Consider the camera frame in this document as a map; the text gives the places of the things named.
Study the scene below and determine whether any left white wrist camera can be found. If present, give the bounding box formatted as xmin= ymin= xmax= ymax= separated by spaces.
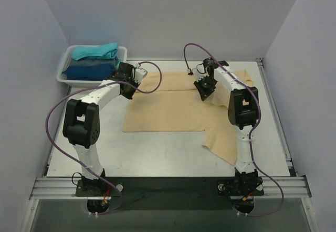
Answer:
xmin=134 ymin=64 xmax=148 ymax=84

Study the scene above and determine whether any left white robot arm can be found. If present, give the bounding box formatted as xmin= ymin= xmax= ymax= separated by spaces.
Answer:
xmin=62 ymin=62 xmax=148 ymax=196

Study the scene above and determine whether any cream yellow t shirt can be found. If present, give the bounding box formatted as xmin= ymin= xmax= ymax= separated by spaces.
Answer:
xmin=122 ymin=69 xmax=254 ymax=166

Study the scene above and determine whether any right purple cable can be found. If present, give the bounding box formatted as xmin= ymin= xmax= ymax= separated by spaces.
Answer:
xmin=183 ymin=43 xmax=285 ymax=218

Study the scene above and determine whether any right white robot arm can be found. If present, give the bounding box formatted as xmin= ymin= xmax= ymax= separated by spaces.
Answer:
xmin=190 ymin=58 xmax=263 ymax=195

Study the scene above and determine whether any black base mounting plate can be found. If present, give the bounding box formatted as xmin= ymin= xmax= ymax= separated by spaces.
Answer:
xmin=75 ymin=177 xmax=264 ymax=213

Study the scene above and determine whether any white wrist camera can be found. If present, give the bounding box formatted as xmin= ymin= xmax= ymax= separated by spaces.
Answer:
xmin=134 ymin=64 xmax=148 ymax=84
xmin=187 ymin=67 xmax=207 ymax=85

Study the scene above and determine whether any aluminium front rail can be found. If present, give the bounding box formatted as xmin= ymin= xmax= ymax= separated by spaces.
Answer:
xmin=30 ymin=176 xmax=312 ymax=199

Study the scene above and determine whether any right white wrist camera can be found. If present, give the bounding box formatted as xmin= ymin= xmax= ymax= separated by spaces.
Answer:
xmin=187 ymin=67 xmax=207 ymax=85

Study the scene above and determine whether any dark blue folded t shirt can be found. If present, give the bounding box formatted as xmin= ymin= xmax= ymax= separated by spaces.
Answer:
xmin=62 ymin=64 xmax=116 ymax=81

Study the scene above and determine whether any white plastic basket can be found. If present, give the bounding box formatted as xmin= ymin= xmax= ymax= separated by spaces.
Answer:
xmin=56 ymin=45 xmax=129 ymax=89

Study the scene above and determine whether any teal folded t shirt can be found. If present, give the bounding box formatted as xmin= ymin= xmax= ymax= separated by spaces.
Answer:
xmin=72 ymin=43 xmax=128 ymax=62

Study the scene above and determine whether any grey folded t shirt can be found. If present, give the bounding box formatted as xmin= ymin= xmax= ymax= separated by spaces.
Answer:
xmin=69 ymin=58 xmax=120 ymax=67

